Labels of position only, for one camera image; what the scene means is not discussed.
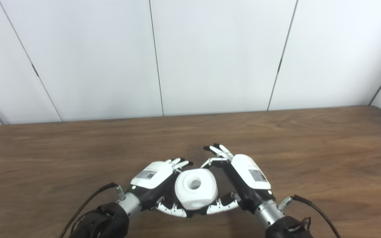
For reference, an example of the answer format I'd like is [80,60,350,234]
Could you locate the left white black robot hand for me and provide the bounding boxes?
[129,158,193,218]

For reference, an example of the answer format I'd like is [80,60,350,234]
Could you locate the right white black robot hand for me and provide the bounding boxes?
[200,143,275,215]

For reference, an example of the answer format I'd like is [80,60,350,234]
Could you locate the white block with holes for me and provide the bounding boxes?
[175,168,219,210]

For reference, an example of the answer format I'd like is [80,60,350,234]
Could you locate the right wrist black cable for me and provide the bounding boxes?
[278,194,341,238]

